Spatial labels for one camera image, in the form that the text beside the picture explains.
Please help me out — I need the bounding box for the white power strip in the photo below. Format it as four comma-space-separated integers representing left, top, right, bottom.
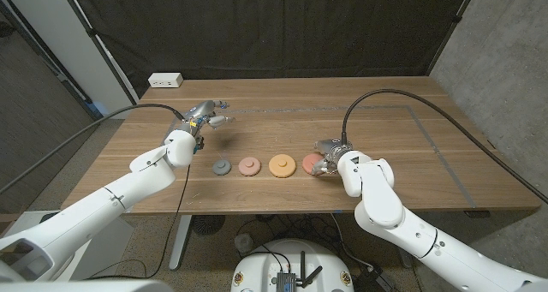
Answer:
147, 72, 184, 89

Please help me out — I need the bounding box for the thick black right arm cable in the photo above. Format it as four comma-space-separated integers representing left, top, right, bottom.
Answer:
340, 88, 548, 206

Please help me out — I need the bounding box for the thin black left cable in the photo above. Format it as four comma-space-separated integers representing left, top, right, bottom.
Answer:
85, 165, 192, 281

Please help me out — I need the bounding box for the dusty pink toy disk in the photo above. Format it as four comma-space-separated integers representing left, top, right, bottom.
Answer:
238, 156, 262, 177

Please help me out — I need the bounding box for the coral red toy disk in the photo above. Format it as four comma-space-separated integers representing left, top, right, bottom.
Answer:
301, 153, 326, 176

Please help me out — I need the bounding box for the black backdrop cloth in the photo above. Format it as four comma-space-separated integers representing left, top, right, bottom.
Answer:
66, 0, 476, 98

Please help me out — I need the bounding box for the black radio module with antennas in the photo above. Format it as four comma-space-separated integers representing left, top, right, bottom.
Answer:
276, 251, 325, 292

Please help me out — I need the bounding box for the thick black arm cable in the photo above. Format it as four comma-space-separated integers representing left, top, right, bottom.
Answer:
0, 103, 188, 195
340, 88, 548, 206

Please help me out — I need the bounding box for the black power adapter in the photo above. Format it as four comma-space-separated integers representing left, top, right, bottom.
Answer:
354, 264, 397, 292

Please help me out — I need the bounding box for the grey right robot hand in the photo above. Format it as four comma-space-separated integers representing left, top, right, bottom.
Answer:
312, 138, 354, 176

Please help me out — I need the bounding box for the large orange toy disk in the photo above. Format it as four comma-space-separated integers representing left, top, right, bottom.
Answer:
268, 153, 297, 179

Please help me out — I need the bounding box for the black backdrop stand pole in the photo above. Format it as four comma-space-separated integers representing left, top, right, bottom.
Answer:
425, 0, 480, 77
57, 0, 141, 104

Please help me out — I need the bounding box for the black round floor fan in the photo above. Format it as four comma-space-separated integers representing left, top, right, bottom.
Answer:
191, 214, 227, 236

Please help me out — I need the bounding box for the white table leg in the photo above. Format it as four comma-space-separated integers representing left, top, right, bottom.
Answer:
169, 214, 194, 271

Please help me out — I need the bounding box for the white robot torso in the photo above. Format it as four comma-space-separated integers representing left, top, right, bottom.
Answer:
230, 239, 355, 292

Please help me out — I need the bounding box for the grey toy disk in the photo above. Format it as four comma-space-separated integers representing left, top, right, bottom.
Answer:
212, 158, 233, 176

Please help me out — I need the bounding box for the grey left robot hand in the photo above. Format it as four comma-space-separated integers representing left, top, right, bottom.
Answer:
181, 98, 235, 133

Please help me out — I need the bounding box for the white round floor object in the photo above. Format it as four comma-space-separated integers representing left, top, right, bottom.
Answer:
234, 233, 255, 254

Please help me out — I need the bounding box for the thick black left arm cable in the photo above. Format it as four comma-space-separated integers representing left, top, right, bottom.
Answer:
0, 103, 188, 195

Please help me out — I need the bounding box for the white pedal platform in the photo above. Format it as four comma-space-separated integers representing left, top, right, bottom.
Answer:
0, 210, 134, 281

